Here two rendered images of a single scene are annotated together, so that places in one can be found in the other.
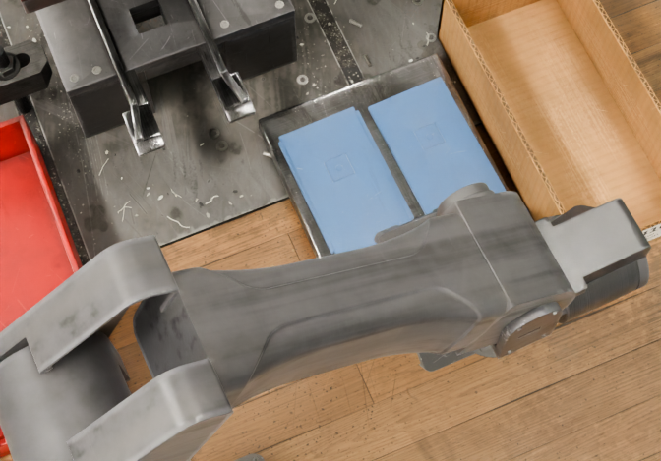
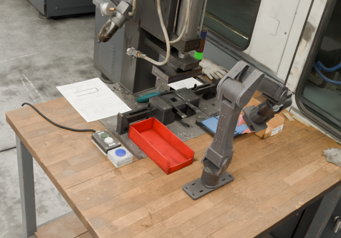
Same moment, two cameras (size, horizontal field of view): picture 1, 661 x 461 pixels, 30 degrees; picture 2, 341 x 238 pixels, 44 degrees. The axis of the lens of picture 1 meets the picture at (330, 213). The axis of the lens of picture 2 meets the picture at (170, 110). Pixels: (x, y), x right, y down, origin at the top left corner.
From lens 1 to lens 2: 110 cm
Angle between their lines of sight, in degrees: 36
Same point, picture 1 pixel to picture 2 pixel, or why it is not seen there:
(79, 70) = (164, 107)
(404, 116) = not seen: hidden behind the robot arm
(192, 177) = (185, 131)
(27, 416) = (232, 84)
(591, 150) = not seen: hidden behind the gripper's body
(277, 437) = not seen: hidden behind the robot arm
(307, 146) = (207, 122)
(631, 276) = (290, 100)
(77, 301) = (236, 68)
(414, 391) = (245, 157)
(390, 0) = (209, 105)
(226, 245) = (198, 140)
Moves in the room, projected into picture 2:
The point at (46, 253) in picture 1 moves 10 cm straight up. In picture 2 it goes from (163, 142) to (166, 122)
